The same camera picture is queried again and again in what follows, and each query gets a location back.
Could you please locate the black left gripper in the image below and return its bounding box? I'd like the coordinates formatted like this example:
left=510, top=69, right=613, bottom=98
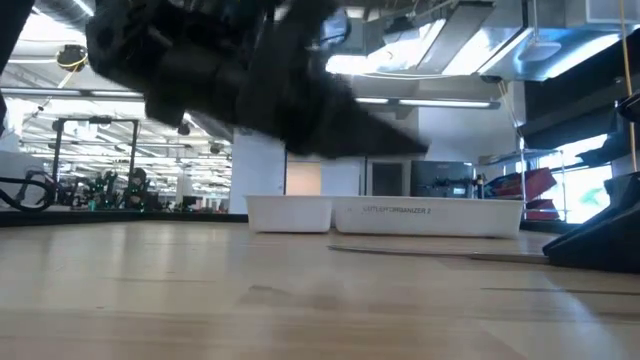
left=84, top=0, right=351, bottom=147

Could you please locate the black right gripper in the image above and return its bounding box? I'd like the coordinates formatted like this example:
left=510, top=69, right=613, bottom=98
left=542, top=172, right=640, bottom=274

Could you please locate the white cutlery organizer tray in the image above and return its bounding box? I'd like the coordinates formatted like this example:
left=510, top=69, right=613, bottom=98
left=244, top=194, right=525, bottom=239

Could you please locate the iridescent rainbow knife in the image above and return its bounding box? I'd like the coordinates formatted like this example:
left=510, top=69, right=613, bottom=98
left=327, top=243, right=551, bottom=265

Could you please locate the red storage bin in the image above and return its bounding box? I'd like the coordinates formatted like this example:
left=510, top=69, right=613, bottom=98
left=483, top=167, right=559, bottom=200

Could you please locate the black computer monitor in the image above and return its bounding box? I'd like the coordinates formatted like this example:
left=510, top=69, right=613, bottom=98
left=409, top=159, right=476, bottom=199

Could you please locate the black hanging panel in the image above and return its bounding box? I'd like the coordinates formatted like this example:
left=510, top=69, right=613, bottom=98
left=519, top=42, right=640, bottom=169

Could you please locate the black ceiling device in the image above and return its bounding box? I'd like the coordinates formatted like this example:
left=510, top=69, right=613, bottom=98
left=54, top=43, right=90, bottom=72

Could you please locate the background robot station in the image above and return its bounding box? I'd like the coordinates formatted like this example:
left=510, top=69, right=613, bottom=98
left=54, top=167, right=161, bottom=211

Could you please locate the long ceiling light bar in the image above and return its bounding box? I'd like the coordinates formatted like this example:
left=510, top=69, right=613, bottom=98
left=0, top=85, right=502, bottom=110

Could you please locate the metal wire shelf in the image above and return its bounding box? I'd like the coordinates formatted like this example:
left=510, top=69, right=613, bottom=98
left=474, top=137, right=569, bottom=224

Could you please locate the yellow hanging cable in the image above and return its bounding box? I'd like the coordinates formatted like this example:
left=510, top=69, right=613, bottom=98
left=619, top=0, right=640, bottom=174

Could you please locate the black gantry frame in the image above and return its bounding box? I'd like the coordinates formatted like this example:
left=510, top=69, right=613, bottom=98
left=51, top=116, right=140, bottom=201

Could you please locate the black looped cable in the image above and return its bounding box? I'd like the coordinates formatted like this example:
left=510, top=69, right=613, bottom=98
left=0, top=172, right=57, bottom=214

